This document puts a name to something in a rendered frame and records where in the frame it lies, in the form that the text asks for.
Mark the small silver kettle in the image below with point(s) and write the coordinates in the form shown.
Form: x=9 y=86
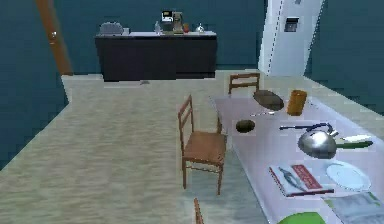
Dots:
x=200 y=28

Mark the silver butter knife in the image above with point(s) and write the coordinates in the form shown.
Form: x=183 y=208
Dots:
x=263 y=114

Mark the grey folded newspaper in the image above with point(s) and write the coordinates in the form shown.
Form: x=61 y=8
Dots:
x=356 y=208

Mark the white round plate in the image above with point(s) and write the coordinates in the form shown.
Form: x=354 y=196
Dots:
x=348 y=176

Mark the clear glass bottle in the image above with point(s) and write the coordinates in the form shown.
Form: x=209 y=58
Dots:
x=157 y=28

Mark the white dining table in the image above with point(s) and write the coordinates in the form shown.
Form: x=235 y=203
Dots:
x=266 y=150

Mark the brown wooden dining chair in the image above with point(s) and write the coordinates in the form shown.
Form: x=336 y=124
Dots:
x=198 y=213
x=203 y=146
x=244 y=81

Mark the black and tan coffee machine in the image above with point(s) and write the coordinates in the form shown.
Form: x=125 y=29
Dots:
x=173 y=21

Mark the white fridge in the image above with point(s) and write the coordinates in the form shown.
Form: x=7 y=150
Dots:
x=286 y=40

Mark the black kitchen counter cupboard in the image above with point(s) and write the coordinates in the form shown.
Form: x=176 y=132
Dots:
x=156 y=56

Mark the red and white book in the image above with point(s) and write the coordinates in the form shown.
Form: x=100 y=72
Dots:
x=300 y=180

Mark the brown wooden room door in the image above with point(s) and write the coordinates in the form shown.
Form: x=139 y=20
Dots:
x=53 y=36

